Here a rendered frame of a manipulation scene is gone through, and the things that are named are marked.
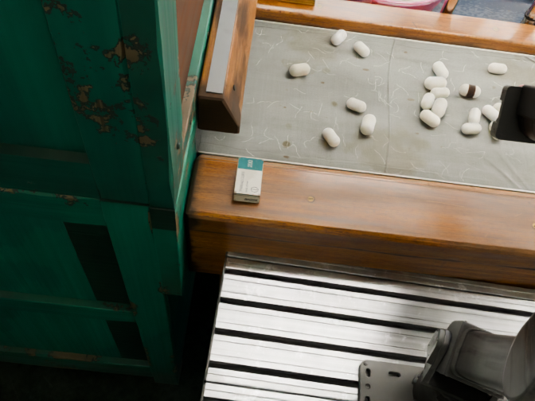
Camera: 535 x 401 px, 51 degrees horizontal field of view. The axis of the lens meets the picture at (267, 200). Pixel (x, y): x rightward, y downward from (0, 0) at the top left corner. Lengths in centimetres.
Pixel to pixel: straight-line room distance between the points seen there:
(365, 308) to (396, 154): 24
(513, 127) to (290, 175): 29
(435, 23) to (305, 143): 35
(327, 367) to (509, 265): 29
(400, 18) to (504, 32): 18
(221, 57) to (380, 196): 29
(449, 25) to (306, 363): 63
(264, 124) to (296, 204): 16
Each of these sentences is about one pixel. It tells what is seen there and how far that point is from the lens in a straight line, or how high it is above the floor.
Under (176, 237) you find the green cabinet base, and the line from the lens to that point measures 72.
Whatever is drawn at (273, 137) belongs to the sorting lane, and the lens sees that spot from 86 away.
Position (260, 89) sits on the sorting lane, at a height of 74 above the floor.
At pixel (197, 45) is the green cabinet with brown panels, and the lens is 78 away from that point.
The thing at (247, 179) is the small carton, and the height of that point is 79.
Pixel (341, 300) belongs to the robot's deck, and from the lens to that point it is 82.
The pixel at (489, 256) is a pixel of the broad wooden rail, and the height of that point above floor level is 75.
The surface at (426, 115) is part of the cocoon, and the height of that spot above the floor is 76.
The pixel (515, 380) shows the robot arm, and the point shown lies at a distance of 45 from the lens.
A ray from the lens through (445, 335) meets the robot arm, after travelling 69.
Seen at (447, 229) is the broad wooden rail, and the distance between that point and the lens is 80.
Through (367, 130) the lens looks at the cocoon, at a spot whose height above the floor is 76.
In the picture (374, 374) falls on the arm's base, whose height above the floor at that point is 68.
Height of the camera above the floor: 141
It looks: 58 degrees down
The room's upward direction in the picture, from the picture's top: 10 degrees clockwise
